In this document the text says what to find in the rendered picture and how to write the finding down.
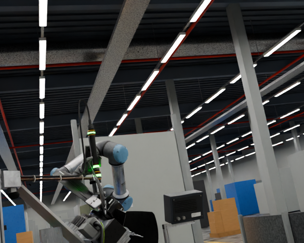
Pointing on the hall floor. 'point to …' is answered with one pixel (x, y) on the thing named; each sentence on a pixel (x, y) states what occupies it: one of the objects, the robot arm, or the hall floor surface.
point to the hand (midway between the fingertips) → (95, 156)
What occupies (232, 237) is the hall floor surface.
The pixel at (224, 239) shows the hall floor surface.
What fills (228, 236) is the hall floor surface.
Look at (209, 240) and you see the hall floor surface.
